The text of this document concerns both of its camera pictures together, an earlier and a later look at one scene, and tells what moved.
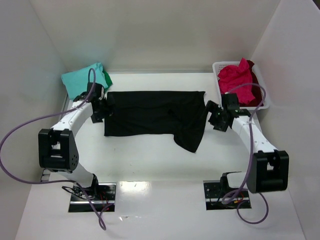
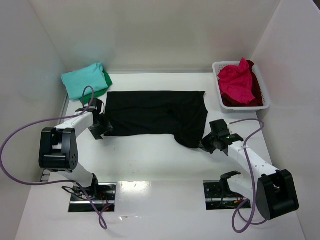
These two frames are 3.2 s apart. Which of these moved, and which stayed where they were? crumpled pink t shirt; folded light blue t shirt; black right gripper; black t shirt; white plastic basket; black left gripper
Moved: black left gripper; black right gripper
Stayed: white plastic basket; folded light blue t shirt; crumpled pink t shirt; black t shirt
